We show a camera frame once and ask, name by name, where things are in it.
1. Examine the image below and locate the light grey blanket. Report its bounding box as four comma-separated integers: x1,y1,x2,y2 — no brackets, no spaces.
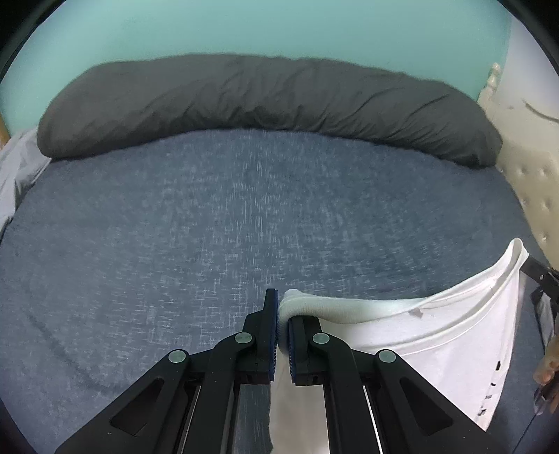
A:
0,129,52,232

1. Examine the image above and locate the cream tufted headboard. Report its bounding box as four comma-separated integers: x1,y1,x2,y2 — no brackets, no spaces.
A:
476,62,559,263

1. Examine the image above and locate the person's right hand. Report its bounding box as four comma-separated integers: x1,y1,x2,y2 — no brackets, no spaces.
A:
536,340,559,407

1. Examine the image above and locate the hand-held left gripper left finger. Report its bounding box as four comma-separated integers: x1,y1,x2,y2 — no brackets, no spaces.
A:
55,288,280,454

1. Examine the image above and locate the dark grey long pillow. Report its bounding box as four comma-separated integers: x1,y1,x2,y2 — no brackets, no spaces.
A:
37,53,503,169

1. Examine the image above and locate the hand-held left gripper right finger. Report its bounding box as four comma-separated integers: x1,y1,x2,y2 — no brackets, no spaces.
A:
284,314,487,454

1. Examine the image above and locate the blue-grey bed sheet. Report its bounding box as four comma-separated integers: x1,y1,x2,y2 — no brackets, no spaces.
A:
0,126,559,454

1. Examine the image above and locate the white t-shirt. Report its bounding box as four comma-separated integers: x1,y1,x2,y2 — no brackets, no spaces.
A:
268,238,530,454

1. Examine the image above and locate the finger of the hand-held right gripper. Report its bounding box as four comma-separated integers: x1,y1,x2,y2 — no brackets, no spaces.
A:
522,257,559,291

